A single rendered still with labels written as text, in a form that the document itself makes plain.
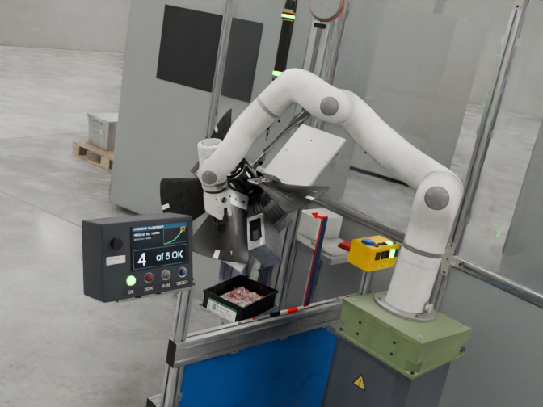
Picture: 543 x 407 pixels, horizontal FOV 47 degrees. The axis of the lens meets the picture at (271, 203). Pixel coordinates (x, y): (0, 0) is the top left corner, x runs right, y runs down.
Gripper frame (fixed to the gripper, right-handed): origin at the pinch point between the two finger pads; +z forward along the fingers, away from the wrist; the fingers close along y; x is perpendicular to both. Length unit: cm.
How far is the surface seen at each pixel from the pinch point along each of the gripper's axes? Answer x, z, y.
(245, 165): -23.0, -11.5, 13.4
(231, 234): -7.2, 7.4, 3.4
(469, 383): -72, 78, -59
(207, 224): -2.0, 4.1, 10.5
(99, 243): 54, -32, -31
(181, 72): -140, 25, 243
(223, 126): -35, -15, 43
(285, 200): -20.8, -6.8, -11.2
